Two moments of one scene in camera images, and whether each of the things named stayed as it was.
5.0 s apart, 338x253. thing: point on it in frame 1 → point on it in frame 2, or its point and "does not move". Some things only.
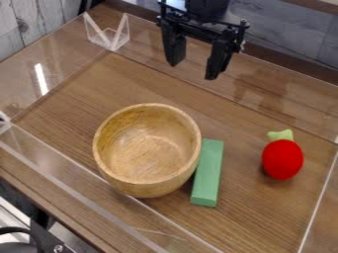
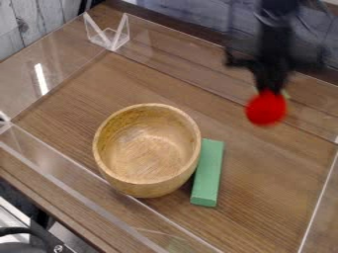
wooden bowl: (147, 144) does not move
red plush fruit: (282, 156) → (267, 107)
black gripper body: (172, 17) → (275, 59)
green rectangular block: (207, 173) does not move
